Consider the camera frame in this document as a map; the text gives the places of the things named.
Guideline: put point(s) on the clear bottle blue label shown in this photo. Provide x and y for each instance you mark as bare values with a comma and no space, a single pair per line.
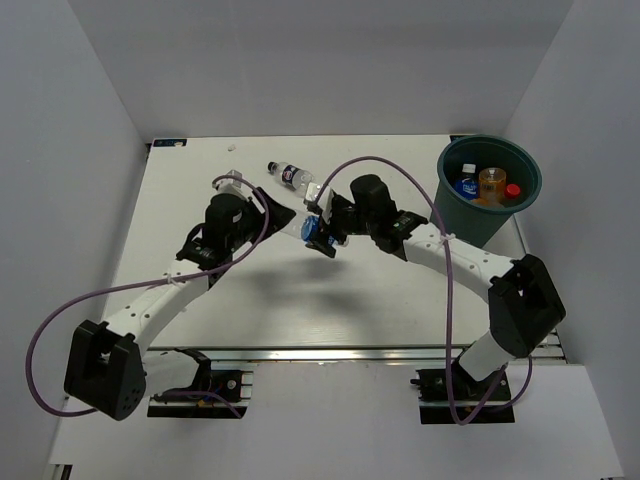
466,184
302,226

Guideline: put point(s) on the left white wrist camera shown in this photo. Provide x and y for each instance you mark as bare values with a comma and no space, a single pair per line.
230,183

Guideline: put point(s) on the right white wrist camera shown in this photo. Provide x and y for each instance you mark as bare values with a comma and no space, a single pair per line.
318,200

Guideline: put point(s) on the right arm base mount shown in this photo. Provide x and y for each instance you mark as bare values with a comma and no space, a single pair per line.
433,400

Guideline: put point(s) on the blue sticker label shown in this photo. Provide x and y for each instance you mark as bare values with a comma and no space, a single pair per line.
169,143

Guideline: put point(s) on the clear bottle red label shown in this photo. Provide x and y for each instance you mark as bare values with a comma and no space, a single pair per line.
511,193

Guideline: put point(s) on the clear bottle black cap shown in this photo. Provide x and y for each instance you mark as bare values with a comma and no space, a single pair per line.
291,177

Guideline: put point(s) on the dark green plastic bin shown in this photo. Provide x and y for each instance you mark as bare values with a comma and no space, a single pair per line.
472,221

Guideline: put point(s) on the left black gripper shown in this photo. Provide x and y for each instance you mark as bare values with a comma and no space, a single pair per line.
279,216

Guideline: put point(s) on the orange pulp juice bottle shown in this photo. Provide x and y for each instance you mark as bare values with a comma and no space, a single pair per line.
491,183

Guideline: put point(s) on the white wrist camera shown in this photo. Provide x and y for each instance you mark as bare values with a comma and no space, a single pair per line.
230,183
318,200

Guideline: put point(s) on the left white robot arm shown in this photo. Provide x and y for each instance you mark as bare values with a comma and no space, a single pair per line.
109,367

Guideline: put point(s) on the aluminium table rail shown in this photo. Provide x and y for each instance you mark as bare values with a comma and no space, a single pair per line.
313,354

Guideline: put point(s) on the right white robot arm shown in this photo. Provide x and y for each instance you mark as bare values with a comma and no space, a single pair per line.
524,305

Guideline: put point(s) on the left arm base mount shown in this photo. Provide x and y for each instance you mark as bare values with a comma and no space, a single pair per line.
187,384

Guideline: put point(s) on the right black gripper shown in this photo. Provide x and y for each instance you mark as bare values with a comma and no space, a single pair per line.
323,246

